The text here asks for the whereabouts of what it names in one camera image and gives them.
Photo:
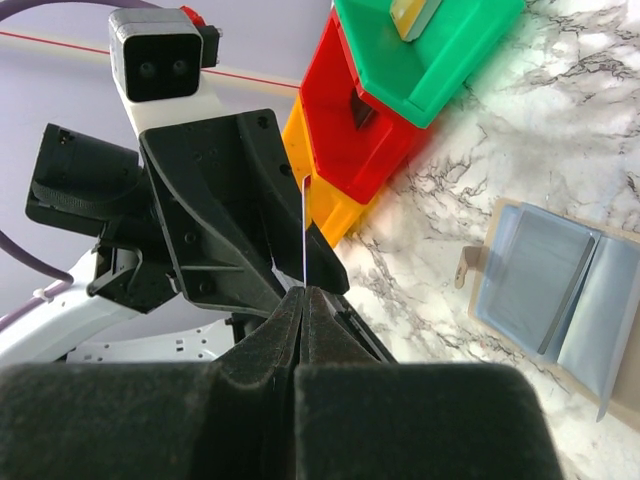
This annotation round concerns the red plastic bin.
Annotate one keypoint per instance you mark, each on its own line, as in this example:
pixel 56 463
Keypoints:
pixel 358 142

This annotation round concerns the yellow plastic bin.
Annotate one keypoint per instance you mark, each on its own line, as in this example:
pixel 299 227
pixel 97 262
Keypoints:
pixel 334 212

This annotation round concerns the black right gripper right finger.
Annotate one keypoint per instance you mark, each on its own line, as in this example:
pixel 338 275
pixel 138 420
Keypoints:
pixel 358 418

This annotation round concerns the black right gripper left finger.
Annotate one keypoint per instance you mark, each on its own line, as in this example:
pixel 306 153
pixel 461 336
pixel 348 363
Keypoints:
pixel 226 419

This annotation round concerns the dark credit card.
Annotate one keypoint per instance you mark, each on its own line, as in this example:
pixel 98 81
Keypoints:
pixel 537 277

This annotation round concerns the green plastic bin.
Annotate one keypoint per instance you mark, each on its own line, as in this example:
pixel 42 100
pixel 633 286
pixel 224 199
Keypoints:
pixel 417 79

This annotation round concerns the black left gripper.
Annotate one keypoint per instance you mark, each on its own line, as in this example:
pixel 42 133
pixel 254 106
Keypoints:
pixel 206 195

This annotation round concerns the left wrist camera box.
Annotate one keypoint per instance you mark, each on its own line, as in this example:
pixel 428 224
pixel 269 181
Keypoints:
pixel 157 57

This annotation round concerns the beige card holder wallet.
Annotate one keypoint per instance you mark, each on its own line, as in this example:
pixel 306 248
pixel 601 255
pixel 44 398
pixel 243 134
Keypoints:
pixel 596 345

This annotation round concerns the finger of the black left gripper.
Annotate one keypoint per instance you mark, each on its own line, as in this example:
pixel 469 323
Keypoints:
pixel 324 268

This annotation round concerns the yellow card in green bin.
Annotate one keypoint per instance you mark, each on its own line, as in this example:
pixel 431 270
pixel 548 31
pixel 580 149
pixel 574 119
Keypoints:
pixel 410 17

